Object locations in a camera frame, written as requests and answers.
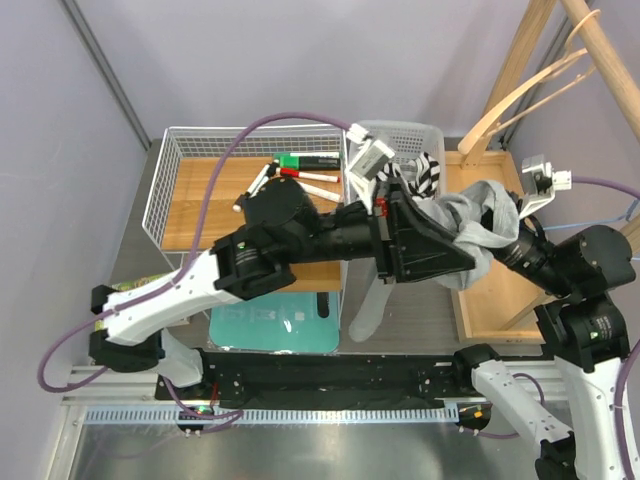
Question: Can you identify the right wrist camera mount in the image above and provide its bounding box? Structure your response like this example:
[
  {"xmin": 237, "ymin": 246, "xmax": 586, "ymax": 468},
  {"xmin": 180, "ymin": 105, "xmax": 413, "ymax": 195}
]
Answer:
[{"xmin": 519, "ymin": 154, "xmax": 572, "ymax": 219}]

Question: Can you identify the black white marker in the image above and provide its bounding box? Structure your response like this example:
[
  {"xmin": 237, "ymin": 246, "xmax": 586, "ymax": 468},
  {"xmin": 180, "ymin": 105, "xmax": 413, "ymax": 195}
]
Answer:
[{"xmin": 232, "ymin": 162, "xmax": 278, "ymax": 213}]

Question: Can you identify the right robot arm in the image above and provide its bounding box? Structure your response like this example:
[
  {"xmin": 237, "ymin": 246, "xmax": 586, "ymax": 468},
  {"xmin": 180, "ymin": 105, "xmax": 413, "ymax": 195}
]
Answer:
[{"xmin": 451, "ymin": 225, "xmax": 639, "ymax": 479}]

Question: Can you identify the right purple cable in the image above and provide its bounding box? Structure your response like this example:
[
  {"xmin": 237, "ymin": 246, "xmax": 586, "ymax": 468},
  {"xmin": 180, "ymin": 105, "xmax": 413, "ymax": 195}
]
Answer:
[{"xmin": 474, "ymin": 175, "xmax": 640, "ymax": 441}]

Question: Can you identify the green cap marker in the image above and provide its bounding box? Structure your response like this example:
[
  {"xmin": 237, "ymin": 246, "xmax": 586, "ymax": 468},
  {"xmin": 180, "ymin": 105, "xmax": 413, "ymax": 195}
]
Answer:
[{"xmin": 273, "ymin": 153, "xmax": 341, "ymax": 171}]

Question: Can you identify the red cap marker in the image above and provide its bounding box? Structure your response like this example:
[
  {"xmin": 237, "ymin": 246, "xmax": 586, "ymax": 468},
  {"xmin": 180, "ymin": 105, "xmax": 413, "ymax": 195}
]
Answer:
[{"xmin": 277, "ymin": 168, "xmax": 340, "ymax": 183}]

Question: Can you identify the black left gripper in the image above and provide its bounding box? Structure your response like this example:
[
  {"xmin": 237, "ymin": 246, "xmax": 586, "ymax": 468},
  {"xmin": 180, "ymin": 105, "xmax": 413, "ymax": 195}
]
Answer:
[{"xmin": 282, "ymin": 176, "xmax": 477, "ymax": 284}]

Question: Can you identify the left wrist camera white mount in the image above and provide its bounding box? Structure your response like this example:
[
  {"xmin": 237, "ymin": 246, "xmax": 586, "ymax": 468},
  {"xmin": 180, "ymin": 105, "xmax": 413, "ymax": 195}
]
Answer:
[{"xmin": 345, "ymin": 123, "xmax": 395, "ymax": 214}]

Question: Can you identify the wooden clothes rack frame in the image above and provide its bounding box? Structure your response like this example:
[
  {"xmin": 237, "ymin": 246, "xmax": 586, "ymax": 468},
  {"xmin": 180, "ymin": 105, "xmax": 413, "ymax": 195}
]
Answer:
[{"xmin": 462, "ymin": 0, "xmax": 640, "ymax": 331}]

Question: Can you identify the white plastic basket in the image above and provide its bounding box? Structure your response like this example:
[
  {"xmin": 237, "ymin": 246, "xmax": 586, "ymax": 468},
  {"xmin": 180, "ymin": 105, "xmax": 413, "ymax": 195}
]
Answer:
[{"xmin": 359, "ymin": 120, "xmax": 446, "ymax": 199}]

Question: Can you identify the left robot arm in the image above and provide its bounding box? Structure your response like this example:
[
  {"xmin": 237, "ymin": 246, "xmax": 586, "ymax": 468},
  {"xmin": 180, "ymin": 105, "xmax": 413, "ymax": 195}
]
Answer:
[{"xmin": 89, "ymin": 180, "xmax": 476, "ymax": 399}]

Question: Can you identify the wooden rack base tray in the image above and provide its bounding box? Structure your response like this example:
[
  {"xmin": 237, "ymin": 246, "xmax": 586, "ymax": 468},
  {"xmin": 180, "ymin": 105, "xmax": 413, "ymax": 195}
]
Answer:
[{"xmin": 445, "ymin": 151, "xmax": 547, "ymax": 345}]

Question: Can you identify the white wire basket shelf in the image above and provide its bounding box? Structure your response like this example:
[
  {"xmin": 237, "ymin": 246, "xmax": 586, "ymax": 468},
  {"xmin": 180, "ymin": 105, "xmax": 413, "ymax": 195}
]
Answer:
[{"xmin": 141, "ymin": 124, "xmax": 349, "ymax": 321}]

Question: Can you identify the orange cap marker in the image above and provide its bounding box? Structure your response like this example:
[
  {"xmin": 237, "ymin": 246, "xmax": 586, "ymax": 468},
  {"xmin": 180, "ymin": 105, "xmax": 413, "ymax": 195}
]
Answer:
[{"xmin": 299, "ymin": 182, "xmax": 341, "ymax": 204}]

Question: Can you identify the teal cutting board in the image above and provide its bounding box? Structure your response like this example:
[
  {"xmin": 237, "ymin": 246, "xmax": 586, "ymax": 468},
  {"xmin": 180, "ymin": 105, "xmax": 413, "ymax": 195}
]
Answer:
[{"xmin": 209, "ymin": 292, "xmax": 340, "ymax": 354}]

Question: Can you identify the blue wire hanger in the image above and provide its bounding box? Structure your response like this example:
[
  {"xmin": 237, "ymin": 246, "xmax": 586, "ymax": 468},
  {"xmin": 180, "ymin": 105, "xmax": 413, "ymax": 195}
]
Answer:
[{"xmin": 543, "ymin": 199, "xmax": 639, "ymax": 232}]

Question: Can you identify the black white striped tank top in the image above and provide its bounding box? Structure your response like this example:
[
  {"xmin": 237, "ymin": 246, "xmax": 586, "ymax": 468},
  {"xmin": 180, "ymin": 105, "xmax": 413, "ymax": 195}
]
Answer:
[{"xmin": 377, "ymin": 152, "xmax": 441, "ymax": 201}]

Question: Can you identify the grey garment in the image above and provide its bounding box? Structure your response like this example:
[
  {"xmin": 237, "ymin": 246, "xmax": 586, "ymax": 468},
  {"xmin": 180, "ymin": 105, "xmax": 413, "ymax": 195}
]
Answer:
[{"xmin": 348, "ymin": 179, "xmax": 521, "ymax": 344}]

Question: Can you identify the green paperback book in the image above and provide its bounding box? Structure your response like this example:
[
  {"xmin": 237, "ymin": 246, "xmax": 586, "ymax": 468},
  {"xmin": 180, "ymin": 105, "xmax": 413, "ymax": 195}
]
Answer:
[{"xmin": 90, "ymin": 274, "xmax": 164, "ymax": 315}]

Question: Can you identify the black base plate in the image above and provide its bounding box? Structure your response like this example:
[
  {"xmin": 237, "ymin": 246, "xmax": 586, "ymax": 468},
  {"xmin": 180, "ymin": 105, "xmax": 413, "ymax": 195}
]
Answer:
[{"xmin": 175, "ymin": 344, "xmax": 500, "ymax": 411}]

